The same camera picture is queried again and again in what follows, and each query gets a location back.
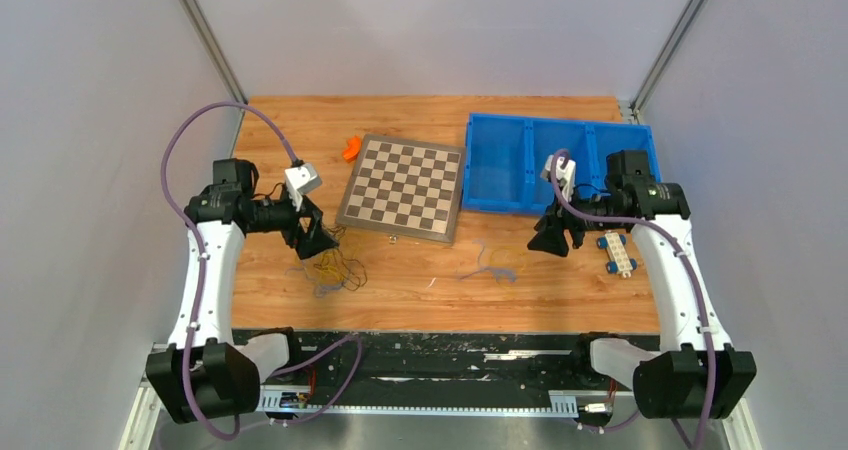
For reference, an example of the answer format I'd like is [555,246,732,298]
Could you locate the blue thin cable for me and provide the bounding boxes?
[457,238,518,284]

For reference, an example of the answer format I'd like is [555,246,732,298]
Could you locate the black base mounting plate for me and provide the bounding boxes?
[269,331,627,409]

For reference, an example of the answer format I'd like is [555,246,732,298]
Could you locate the blue plastic divided bin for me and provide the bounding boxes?
[462,113,662,216]

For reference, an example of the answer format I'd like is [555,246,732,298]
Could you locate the white slotted cable duct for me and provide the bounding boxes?
[251,391,579,416]

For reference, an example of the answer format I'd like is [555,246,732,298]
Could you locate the wooden chessboard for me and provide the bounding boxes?
[336,134,466,244]

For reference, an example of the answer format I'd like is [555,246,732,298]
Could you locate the right aluminium frame post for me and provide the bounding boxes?
[630,0,708,121]

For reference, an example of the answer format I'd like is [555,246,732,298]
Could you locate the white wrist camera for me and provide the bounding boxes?
[540,155,577,202]
[284,163,322,211]

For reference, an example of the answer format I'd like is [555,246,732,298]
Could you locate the black thin cable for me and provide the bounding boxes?
[308,228,368,293]

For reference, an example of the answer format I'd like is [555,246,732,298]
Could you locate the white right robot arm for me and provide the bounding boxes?
[527,149,757,420]

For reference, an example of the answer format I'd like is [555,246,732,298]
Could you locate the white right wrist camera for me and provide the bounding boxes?
[540,155,577,202]

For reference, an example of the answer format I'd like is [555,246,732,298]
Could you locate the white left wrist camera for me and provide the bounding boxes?
[284,163,322,211]

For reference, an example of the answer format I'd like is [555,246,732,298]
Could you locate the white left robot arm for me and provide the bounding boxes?
[145,159,338,424]

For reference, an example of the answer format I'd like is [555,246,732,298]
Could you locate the orange plastic piece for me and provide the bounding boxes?
[342,136,362,163]

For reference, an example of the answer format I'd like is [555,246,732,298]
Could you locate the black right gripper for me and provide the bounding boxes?
[529,183,624,256]

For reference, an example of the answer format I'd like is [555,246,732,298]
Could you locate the white toy car blue wheels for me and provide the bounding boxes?
[596,232,638,279]

